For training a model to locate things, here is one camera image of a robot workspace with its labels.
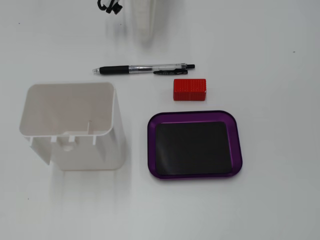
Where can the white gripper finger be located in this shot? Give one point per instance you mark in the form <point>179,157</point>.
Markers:
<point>146,22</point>

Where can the clear black ballpoint pen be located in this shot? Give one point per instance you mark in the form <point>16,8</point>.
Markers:
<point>140,69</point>

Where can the white plastic pen holder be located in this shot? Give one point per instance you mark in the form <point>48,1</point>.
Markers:
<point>75,110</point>

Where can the red textured block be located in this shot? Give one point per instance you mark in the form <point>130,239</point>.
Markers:
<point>190,87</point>

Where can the purple metal tray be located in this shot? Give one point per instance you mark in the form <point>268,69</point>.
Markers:
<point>192,147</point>

